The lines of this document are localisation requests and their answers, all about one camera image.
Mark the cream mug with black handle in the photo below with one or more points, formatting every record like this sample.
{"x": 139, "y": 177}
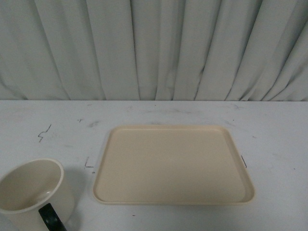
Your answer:
{"x": 36, "y": 196}

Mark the white pleated curtain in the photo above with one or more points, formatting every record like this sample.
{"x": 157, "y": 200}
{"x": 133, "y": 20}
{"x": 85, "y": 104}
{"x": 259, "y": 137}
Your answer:
{"x": 192, "y": 50}

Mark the beige rectangular plastic tray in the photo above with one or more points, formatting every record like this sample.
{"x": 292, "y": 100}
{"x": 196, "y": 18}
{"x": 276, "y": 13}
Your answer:
{"x": 172, "y": 165}

